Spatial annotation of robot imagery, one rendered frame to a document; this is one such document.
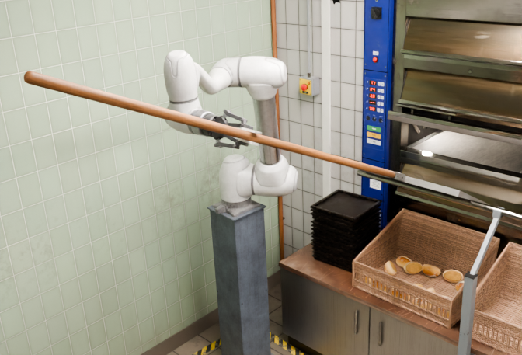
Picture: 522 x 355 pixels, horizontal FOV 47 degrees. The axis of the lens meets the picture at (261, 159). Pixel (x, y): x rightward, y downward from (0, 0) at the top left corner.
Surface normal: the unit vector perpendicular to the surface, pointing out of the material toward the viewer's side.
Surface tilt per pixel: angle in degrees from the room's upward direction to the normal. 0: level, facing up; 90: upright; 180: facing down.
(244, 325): 90
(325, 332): 90
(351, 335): 90
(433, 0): 90
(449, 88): 70
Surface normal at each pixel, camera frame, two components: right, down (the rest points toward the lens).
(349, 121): -0.69, 0.29
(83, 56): 0.72, 0.22
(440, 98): -0.66, -0.05
